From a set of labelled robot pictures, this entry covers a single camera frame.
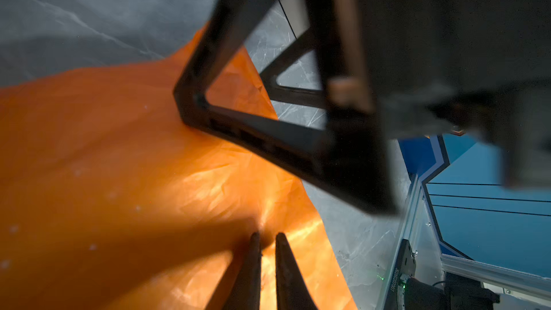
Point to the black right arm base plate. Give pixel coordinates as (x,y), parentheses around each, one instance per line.
(454,292)

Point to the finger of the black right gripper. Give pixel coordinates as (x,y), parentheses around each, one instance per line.
(286,145)
(287,94)

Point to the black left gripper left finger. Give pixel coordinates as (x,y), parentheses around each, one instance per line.
(246,291)

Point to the yellow wrapping paper sheet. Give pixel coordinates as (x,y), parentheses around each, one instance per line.
(108,201)

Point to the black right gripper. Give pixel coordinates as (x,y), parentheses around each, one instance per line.
(394,69)

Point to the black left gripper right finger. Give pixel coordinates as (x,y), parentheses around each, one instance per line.
(291,290)

